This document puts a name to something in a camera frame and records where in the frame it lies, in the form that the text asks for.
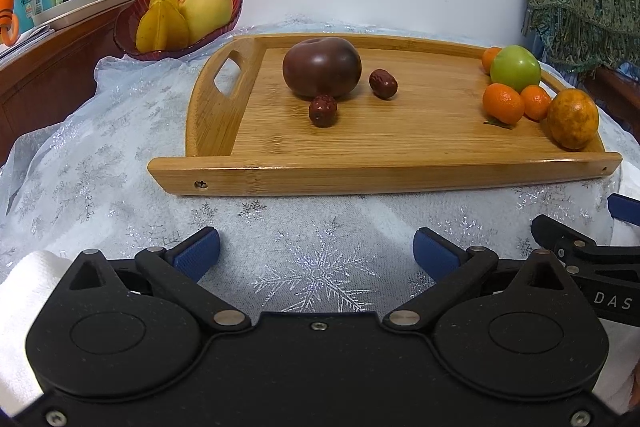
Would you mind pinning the rolled white towel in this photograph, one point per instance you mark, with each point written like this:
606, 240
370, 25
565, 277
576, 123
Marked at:
25, 307

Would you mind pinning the stack of papers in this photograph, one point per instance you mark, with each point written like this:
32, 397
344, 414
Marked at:
25, 42

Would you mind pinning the large mottled orange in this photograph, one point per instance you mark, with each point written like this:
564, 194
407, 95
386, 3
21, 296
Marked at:
572, 119

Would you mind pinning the dark purple tomato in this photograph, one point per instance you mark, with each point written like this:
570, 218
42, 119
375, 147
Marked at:
322, 64

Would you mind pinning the wooden cabinet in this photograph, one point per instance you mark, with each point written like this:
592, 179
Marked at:
55, 72

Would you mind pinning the mandarin with green stem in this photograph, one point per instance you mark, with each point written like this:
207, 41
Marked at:
502, 103

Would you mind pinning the dried red date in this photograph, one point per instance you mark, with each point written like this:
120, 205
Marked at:
383, 83
322, 110

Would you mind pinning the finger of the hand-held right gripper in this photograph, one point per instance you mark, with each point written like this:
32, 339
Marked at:
555, 234
625, 208

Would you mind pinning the metal tray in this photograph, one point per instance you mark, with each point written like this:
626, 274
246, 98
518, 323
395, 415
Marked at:
70, 9

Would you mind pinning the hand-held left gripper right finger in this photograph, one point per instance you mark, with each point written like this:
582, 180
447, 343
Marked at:
435, 254

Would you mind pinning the wooden chair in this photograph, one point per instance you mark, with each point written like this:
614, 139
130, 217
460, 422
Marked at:
620, 82

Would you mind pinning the snowflake sheer tablecloth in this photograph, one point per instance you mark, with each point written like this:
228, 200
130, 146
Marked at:
125, 147

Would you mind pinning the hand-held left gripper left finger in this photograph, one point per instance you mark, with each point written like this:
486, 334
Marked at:
197, 252

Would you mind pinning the yellow mango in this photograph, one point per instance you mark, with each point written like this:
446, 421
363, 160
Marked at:
207, 9

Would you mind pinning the wooden tray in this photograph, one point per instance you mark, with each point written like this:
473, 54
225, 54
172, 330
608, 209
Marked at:
400, 137

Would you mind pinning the yellow starfruit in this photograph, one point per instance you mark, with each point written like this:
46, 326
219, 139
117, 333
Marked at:
162, 24

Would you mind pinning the green apple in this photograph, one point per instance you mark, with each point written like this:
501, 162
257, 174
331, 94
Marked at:
515, 69

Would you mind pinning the red glass bowl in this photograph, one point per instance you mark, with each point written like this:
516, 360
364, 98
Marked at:
125, 27

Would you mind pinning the small mandarin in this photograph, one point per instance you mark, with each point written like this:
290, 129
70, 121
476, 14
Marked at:
491, 59
536, 102

